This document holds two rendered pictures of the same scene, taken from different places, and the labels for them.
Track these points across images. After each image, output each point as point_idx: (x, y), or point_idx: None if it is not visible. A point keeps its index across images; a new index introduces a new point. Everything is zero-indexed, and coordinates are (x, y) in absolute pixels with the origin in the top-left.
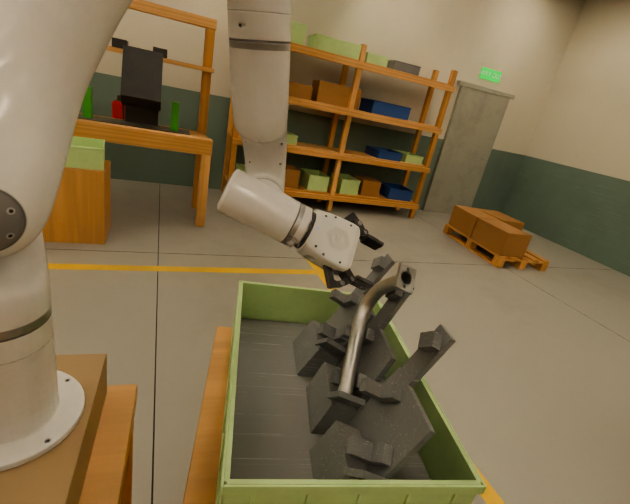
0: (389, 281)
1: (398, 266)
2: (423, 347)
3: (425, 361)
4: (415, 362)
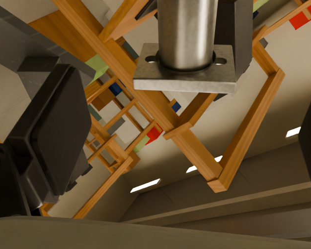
0: (174, 22)
1: (217, 84)
2: (23, 84)
3: (7, 61)
4: None
